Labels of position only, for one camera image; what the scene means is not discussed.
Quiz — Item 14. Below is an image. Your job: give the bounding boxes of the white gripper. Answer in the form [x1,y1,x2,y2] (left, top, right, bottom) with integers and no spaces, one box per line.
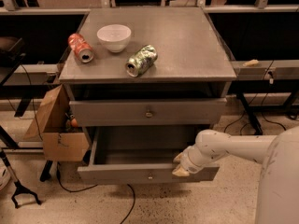
[172,146,221,177]

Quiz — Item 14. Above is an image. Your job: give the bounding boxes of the grey drawer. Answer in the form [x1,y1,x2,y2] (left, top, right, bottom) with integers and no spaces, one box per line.
[69,98,226,127]
[78,126,219,185]

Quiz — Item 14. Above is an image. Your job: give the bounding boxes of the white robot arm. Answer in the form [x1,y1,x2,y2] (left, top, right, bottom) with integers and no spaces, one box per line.
[173,127,299,224]

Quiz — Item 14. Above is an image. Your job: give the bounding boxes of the grey drawer cabinet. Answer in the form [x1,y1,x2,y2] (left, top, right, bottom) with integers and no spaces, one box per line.
[58,7,237,135]

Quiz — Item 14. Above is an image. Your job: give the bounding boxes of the green crushed soda can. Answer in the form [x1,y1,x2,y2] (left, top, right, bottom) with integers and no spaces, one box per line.
[125,45,158,77]

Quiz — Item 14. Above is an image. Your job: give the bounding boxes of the brown cardboard box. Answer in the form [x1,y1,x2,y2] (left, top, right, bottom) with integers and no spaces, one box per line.
[23,85,89,161]

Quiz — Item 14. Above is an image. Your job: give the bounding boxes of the beige foam scrap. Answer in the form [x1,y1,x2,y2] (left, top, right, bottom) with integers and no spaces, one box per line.
[243,59,259,67]

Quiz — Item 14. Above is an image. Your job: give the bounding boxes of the white ceramic bowl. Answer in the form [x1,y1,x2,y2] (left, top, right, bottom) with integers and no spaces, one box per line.
[97,24,132,53]

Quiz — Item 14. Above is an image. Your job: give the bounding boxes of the orange soda can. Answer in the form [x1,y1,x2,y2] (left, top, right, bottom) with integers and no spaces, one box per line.
[68,34,93,63]

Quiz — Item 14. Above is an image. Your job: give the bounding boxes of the black tripod stand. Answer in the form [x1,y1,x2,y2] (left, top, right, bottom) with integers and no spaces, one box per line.
[0,148,41,209]

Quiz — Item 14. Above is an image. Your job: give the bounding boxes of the black cable right floor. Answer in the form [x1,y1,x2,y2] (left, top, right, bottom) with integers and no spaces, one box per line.
[223,59,299,136]

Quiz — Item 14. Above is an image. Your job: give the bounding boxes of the black floor cable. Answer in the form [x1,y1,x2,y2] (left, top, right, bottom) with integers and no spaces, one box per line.
[55,166,136,224]

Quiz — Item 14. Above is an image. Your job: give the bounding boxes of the grey metal rail bench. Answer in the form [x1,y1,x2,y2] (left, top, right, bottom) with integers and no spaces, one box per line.
[232,60,299,81]

